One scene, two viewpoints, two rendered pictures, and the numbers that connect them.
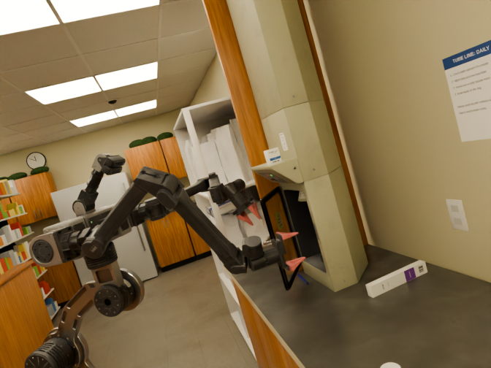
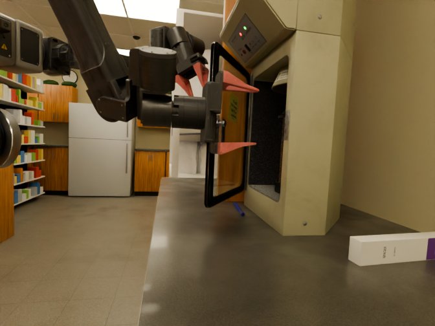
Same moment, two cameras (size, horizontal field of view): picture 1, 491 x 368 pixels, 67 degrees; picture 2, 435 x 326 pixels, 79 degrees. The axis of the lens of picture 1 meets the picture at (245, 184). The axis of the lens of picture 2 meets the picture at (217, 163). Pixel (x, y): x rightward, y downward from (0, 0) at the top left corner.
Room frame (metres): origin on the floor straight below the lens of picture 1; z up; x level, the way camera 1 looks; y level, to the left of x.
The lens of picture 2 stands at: (0.86, -0.08, 1.15)
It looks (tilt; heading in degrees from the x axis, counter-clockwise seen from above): 4 degrees down; 2
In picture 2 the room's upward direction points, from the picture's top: 3 degrees clockwise
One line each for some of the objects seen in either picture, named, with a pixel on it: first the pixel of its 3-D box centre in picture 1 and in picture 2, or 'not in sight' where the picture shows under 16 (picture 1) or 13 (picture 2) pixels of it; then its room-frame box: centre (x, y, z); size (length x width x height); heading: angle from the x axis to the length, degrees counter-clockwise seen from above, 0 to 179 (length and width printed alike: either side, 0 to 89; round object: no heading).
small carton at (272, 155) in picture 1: (272, 155); not in sight; (1.57, -0.14, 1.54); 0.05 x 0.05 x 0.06; 14
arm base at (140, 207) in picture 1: (141, 211); (66, 56); (1.85, 0.53, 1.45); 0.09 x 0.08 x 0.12; 165
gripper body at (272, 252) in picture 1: (272, 255); (193, 112); (1.33, -0.02, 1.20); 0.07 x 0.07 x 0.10; 13
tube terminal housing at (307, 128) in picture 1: (320, 191); (307, 88); (1.66, -0.31, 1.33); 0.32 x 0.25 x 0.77; 13
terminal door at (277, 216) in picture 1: (282, 235); (230, 130); (1.63, -0.09, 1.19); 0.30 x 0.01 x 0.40; 159
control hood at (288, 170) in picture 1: (274, 174); (250, 32); (1.61, -0.13, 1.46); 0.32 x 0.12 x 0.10; 13
